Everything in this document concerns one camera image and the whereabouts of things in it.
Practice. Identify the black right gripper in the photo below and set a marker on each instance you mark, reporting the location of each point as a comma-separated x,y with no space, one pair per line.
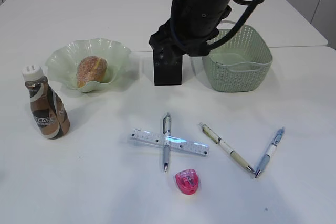
187,31

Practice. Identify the sugared bread bun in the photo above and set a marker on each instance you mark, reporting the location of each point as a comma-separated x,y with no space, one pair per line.
91,68

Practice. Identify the pink pencil sharpener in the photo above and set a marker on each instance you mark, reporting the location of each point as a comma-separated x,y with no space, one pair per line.
187,181

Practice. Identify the brown coffee bottle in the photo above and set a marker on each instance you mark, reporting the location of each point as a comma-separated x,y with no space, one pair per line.
46,106

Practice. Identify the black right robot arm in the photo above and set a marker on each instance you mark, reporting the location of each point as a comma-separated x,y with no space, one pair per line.
207,4

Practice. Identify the black mesh pen holder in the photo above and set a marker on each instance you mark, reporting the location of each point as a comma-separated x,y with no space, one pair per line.
167,65

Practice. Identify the green woven plastic basket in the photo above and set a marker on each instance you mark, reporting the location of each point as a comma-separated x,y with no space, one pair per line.
239,65

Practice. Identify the grey grip silver pen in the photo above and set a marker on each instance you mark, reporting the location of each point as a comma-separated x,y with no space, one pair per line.
166,147

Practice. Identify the cream barrel pen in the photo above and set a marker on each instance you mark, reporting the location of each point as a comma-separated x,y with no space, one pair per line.
229,150

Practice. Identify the green wavy glass plate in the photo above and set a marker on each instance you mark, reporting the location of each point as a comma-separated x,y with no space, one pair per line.
63,63

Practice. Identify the white blue pen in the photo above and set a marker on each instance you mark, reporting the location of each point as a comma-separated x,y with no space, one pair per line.
269,152

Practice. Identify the clear plastic ruler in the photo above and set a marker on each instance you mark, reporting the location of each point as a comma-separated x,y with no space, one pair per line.
175,143

